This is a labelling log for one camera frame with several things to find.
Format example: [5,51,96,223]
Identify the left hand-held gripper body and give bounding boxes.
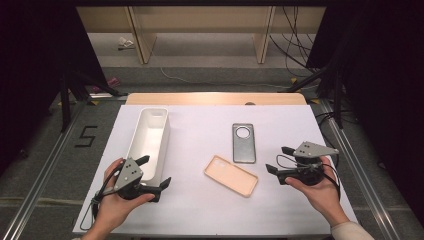
[114,157,158,202]

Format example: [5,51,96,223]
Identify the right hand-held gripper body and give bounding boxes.
[275,141,340,187]

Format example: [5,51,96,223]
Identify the white plastic storage box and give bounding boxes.
[125,107,171,188]

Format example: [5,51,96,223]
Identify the peach phone case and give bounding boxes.
[203,154,260,198]

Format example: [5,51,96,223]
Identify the person's left hand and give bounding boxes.
[95,158,156,231]

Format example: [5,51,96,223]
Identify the person's right hand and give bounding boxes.
[284,156,351,228]

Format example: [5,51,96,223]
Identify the black metal stand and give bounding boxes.
[279,66,344,130]
[59,71,129,134]

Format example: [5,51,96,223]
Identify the white table sheet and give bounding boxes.
[72,104,358,236]

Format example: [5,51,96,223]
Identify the pink packet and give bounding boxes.
[92,77,121,94]

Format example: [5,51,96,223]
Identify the dark curtain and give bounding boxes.
[0,6,108,174]
[306,0,424,218]

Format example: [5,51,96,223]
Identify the crumpled white paper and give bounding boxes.
[117,36,136,51]

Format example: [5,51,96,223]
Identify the light wooden shelf unit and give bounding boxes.
[76,6,327,65]

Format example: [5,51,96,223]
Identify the left hand-held gripper cable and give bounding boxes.
[79,161,126,232]

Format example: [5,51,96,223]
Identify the hand-held gripper cable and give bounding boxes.
[79,161,126,232]
[275,153,342,203]

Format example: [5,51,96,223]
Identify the right hand-held gripper cable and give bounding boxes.
[275,153,342,203]

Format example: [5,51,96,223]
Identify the aluminium floor rail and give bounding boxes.
[319,99,401,240]
[1,99,89,240]

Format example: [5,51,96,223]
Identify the black floor cables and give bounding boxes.
[269,6,321,78]

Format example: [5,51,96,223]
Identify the white floor cable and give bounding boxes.
[159,67,291,89]

